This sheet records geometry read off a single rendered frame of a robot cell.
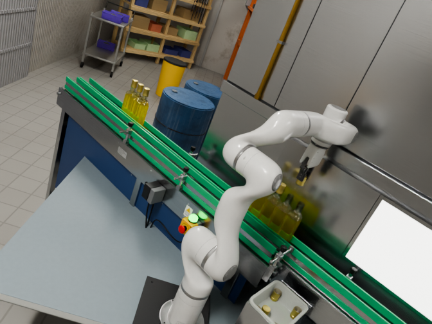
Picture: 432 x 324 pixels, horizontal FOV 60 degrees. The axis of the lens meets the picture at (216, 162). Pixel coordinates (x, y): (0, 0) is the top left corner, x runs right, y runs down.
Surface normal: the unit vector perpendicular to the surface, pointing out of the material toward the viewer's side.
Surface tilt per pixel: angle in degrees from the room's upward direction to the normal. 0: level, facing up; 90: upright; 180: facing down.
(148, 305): 1
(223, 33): 90
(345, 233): 90
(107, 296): 0
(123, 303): 0
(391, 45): 90
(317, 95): 90
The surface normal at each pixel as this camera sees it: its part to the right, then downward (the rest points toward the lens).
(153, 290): 0.33, -0.84
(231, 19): -0.05, 0.43
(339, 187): -0.63, 0.12
